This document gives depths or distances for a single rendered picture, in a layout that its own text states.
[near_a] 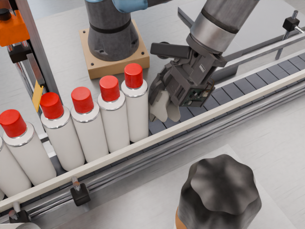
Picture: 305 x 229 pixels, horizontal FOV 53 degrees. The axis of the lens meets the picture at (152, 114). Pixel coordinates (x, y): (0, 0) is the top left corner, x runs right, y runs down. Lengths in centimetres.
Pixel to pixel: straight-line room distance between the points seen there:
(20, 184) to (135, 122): 25
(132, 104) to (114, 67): 33
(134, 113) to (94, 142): 10
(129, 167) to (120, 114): 15
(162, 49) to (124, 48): 27
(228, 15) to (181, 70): 13
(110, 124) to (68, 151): 10
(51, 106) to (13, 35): 12
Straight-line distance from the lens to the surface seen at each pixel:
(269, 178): 76
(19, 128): 53
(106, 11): 82
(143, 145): 66
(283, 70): 93
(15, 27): 51
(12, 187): 64
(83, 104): 53
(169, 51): 62
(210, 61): 55
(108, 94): 54
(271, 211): 67
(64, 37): 109
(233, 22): 54
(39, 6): 127
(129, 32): 88
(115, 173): 69
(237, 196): 32
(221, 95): 81
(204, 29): 54
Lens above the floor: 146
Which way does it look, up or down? 51 degrees down
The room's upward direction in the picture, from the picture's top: straight up
